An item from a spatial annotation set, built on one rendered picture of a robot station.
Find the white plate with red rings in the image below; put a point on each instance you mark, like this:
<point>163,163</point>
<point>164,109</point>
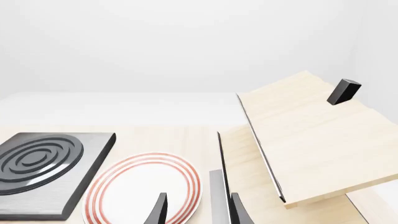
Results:
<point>130,184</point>

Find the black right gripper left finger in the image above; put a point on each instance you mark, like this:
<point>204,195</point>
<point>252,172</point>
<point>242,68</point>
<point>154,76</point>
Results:
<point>160,212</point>

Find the pale wooden cabinet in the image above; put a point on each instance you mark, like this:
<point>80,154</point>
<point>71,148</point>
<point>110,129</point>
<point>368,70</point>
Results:
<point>311,140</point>

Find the flat black stove plate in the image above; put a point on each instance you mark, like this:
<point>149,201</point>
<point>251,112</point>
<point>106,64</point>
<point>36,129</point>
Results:
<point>43,163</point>

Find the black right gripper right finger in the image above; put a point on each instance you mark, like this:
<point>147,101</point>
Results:
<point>237,213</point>

